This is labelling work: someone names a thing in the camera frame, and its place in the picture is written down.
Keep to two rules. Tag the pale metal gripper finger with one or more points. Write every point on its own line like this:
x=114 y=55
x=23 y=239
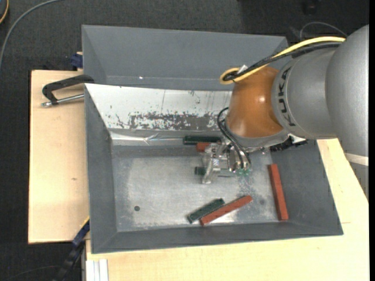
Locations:
x=208 y=157
x=208 y=175

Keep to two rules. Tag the dark green flat block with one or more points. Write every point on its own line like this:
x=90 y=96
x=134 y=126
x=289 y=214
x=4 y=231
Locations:
x=200 y=140
x=206 y=210
x=199 y=170

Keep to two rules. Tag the red-brown flat block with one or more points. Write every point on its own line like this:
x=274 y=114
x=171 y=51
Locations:
x=202 y=147
x=278 y=192
x=227 y=209

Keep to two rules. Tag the grey metal bin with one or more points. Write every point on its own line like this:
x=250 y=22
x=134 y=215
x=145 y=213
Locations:
x=164 y=186

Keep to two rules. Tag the pale wood board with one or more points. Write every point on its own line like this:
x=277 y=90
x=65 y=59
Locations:
x=55 y=162

